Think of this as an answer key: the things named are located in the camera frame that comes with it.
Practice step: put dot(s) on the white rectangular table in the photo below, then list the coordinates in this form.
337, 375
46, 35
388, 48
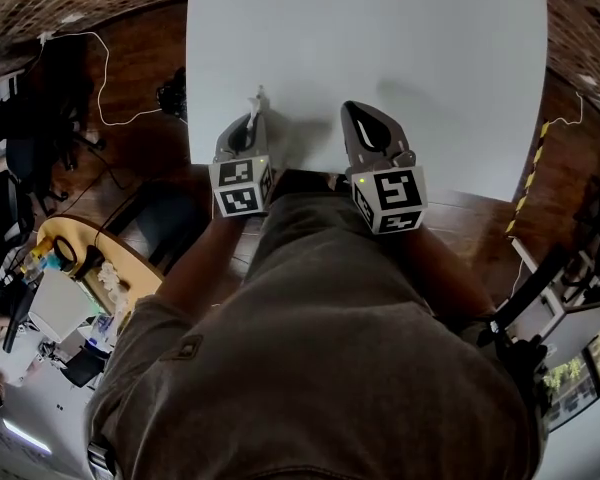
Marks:
370, 43

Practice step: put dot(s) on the white crumpled wad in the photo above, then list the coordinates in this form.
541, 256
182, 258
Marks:
112, 283

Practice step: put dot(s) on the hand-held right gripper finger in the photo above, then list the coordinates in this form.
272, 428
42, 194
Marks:
349, 133
399, 135

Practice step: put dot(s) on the small white object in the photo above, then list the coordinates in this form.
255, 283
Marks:
257, 103

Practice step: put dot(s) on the black swivel chair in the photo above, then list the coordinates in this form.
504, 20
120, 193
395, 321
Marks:
25, 168

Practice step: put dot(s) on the white power adapter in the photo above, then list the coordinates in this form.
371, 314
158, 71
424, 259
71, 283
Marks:
587, 80

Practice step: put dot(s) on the person's grey shirt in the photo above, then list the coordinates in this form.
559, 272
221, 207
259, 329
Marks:
310, 348

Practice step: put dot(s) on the person's left forearm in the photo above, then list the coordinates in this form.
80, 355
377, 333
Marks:
205, 268

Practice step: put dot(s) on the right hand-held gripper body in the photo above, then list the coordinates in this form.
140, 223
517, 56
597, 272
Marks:
395, 200

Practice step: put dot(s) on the yellow black tape strip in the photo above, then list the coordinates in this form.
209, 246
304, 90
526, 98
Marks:
530, 178

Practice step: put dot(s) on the black round stool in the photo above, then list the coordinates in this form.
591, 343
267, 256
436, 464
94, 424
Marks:
170, 228

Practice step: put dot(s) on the white desk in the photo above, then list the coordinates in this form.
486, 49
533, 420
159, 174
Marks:
570, 313

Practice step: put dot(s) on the window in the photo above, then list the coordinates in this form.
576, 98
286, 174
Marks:
585, 378

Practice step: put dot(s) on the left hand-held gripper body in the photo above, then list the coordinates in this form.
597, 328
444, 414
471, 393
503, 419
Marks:
240, 188

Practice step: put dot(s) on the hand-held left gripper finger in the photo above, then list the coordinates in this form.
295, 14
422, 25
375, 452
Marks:
226, 135
263, 135

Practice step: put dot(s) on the round wooden table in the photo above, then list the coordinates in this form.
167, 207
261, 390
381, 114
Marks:
125, 255

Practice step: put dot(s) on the person's right forearm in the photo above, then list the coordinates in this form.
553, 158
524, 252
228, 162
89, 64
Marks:
450, 278

